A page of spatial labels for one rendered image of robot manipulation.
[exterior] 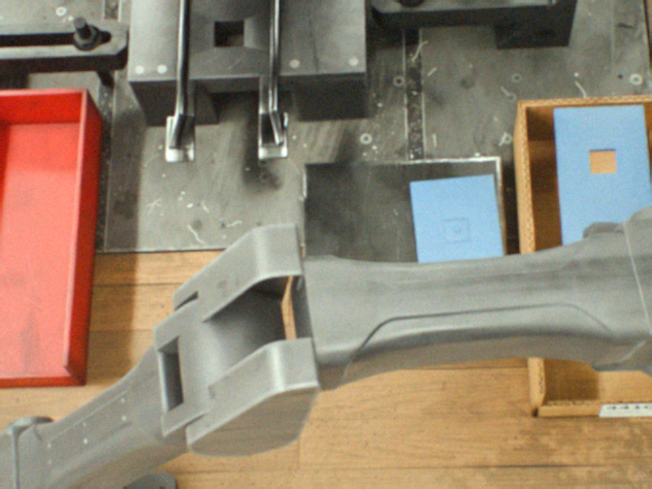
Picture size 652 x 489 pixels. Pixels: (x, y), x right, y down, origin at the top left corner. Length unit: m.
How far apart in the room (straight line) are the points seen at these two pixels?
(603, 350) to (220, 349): 0.21
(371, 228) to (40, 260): 0.29
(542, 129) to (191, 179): 0.31
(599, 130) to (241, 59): 0.30
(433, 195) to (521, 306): 0.42
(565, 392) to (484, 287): 0.38
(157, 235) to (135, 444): 0.37
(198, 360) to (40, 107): 0.50
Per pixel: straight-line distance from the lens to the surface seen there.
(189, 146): 1.06
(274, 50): 1.08
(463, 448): 1.04
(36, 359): 1.10
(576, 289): 0.69
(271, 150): 1.04
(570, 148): 1.04
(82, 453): 0.83
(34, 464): 0.89
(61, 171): 1.16
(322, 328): 0.65
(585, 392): 1.05
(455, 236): 1.07
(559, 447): 1.04
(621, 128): 1.05
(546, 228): 1.10
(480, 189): 1.09
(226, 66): 1.09
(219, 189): 1.13
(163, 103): 1.13
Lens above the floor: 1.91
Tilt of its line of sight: 68 degrees down
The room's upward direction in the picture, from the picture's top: 11 degrees counter-clockwise
